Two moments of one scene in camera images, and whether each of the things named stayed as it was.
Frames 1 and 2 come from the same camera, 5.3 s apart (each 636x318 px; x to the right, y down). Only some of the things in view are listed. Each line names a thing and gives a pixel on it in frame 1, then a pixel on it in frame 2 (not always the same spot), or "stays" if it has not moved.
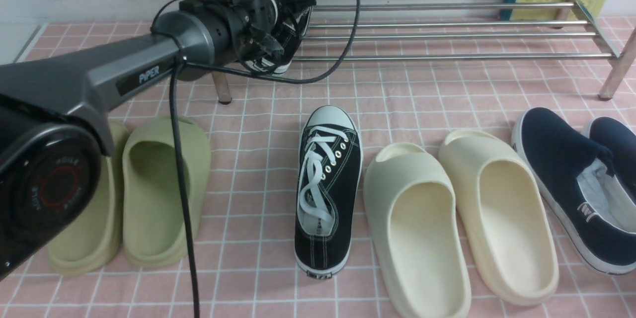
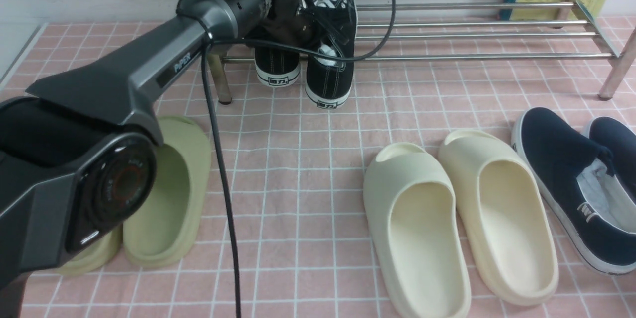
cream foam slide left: x=412 y=220 stays
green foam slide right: x=154 y=226 stays
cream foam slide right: x=509 y=239 stays
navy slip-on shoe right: x=619 y=139 stays
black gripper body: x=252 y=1 -> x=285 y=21
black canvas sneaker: x=329 y=174 -> x=333 y=10
